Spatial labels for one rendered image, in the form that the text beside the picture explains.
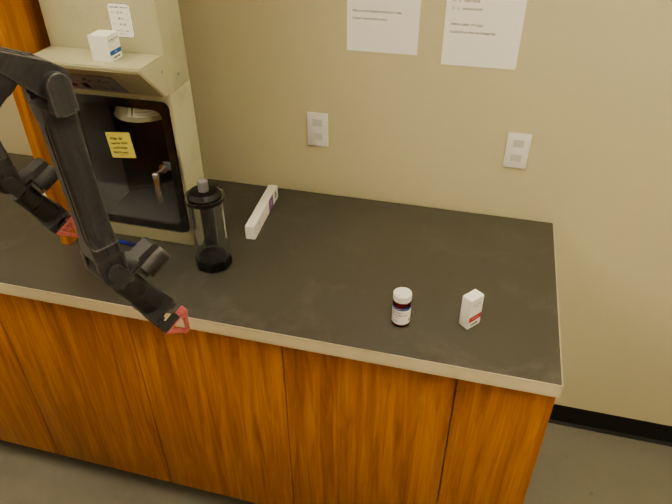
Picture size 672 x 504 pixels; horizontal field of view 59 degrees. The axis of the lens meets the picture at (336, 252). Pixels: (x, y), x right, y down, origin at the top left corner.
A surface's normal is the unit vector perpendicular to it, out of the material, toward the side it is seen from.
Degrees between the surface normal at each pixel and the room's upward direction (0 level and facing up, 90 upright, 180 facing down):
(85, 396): 90
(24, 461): 0
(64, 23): 90
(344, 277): 0
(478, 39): 90
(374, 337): 0
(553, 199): 90
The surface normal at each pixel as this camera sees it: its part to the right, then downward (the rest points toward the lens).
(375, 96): -0.25, 0.56
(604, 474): 0.00, -0.82
